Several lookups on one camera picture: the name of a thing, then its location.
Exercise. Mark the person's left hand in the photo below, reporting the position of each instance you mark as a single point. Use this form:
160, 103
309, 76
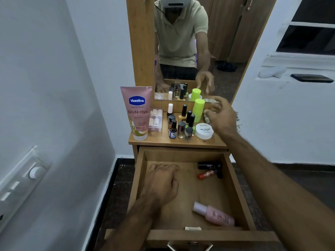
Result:
162, 184

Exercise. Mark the person's right hand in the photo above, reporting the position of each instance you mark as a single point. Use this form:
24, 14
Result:
222, 117

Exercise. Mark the round white jar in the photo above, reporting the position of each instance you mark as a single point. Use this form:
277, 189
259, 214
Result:
204, 131

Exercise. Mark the neon green tube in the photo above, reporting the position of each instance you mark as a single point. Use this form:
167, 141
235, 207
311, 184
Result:
198, 109

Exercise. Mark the green nail polish bottle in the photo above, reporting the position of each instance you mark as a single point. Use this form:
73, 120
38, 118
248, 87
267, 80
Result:
191, 120

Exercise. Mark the wooden drawer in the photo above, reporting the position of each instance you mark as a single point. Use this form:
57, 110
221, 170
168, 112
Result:
188, 201

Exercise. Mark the clear nail polish bottle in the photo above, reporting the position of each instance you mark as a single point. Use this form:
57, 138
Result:
188, 115

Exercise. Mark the dark cap gold nail polish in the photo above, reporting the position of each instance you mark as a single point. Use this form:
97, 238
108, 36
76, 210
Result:
181, 129

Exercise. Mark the red nail polish bottle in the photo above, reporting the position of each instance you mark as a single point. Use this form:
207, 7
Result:
205, 175

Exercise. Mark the black lipstick tube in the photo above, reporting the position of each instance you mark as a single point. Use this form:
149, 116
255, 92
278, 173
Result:
209, 165

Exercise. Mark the blue label nail polish bottle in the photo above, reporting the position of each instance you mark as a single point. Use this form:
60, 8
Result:
173, 132

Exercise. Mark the white cap nail polish bottle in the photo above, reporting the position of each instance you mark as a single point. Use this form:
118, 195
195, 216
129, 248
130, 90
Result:
170, 108

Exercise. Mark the pink bottle white cap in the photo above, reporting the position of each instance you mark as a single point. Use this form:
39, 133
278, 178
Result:
217, 215

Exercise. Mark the clear box of pink tubes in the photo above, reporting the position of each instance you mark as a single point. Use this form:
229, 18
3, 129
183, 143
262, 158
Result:
155, 120

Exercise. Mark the pink lotion tube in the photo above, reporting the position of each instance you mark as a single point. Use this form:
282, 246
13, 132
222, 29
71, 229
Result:
136, 112

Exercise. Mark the person's right forearm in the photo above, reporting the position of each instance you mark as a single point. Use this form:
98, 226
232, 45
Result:
282, 196

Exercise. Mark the person's left forearm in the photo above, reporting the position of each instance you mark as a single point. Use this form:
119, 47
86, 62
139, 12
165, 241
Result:
133, 227

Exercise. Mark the striped green white cloth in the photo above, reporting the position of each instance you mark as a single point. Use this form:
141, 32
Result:
206, 119

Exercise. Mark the wooden dressing table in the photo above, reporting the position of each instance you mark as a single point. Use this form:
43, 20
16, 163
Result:
162, 139

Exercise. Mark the white object on sill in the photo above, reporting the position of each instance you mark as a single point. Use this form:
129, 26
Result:
272, 72

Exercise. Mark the dressing table mirror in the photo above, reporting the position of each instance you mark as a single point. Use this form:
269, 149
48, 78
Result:
227, 31

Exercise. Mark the black phone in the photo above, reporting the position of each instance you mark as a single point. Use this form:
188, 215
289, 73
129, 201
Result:
312, 78

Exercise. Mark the white framed window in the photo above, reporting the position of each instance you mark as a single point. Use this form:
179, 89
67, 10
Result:
308, 39

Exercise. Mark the white wall switch board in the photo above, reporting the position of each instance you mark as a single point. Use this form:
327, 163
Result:
21, 188

